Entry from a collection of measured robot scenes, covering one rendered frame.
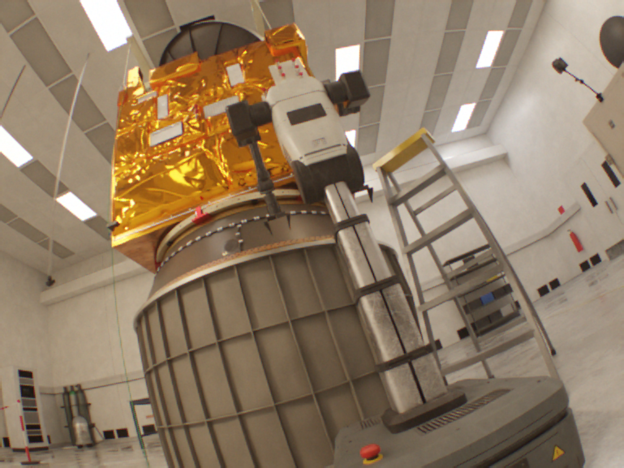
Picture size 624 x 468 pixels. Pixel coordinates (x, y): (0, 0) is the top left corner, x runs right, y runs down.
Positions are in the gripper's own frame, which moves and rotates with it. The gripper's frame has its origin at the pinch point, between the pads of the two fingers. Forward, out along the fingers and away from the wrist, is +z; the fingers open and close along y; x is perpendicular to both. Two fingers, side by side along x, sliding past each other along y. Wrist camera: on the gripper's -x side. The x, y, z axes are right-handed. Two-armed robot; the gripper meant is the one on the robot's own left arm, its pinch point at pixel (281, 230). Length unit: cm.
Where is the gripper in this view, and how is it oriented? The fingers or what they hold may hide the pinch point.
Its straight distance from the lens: 169.8
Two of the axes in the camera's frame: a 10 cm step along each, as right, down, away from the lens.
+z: 3.1, 9.5, 1.0
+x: 0.9, 0.8, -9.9
